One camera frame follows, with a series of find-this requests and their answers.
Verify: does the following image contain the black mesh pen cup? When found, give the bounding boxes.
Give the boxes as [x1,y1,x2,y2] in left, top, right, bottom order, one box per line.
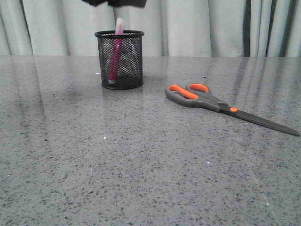
[95,30,144,90]

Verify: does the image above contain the grey orange scissors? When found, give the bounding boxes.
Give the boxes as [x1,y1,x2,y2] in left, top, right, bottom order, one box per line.
[165,83,300,137]

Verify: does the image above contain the light grey curtain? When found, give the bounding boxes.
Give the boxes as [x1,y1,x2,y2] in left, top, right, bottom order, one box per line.
[0,0,301,57]

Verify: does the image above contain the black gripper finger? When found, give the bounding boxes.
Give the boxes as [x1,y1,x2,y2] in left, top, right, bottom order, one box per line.
[82,0,147,8]

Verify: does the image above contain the pink marker pen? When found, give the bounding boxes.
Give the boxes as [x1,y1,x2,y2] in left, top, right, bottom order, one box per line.
[108,18,124,86]

